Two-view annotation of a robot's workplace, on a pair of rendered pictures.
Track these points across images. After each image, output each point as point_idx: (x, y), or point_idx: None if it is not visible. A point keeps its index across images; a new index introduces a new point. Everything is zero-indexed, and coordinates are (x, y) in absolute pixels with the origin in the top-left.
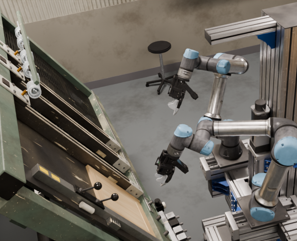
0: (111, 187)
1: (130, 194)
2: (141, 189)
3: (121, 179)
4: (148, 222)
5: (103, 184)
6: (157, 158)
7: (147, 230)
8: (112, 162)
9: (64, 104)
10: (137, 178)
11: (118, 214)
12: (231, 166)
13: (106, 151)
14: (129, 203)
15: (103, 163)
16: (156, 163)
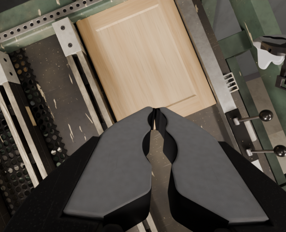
0: (125, 89)
1: (88, 43)
2: (59, 22)
3: (92, 74)
4: (129, 2)
5: (142, 106)
6: None
7: (160, 8)
8: (19, 86)
9: None
10: (2, 25)
11: (211, 79)
12: None
13: (24, 113)
14: (120, 46)
15: (107, 122)
16: (281, 84)
